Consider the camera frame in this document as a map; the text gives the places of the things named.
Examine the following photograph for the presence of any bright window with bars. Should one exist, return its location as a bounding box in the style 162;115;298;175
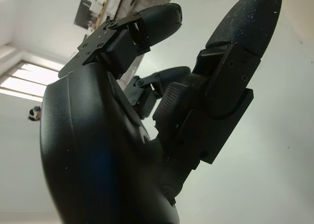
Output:
0;59;66;103

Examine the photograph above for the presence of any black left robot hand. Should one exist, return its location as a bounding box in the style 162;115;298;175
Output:
39;0;283;224

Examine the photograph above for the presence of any dark computer monitor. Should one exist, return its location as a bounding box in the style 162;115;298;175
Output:
73;0;95;28

